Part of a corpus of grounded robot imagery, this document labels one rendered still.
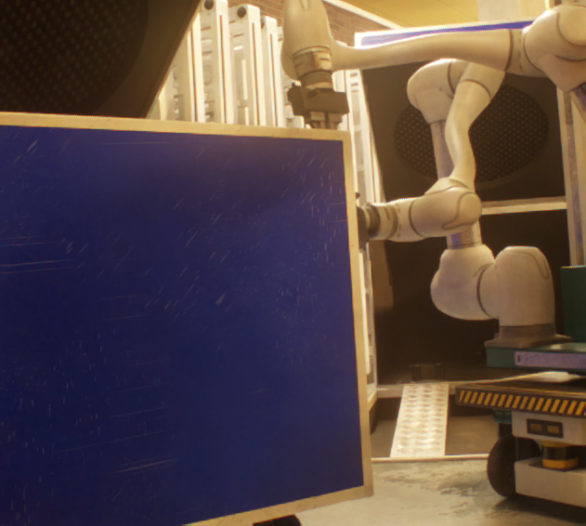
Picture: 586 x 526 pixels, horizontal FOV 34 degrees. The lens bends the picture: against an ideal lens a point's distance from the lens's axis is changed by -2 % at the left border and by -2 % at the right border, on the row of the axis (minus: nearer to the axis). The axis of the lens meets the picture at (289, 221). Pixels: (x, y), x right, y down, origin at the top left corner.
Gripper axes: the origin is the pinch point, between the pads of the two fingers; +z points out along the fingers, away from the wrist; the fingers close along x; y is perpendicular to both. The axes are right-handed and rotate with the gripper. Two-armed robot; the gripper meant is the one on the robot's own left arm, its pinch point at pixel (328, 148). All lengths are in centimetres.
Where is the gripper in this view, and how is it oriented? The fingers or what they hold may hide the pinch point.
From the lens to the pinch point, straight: 218.1
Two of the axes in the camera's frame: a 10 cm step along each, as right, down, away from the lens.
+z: 1.6, 9.7, -2.0
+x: 8.1, -0.1, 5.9
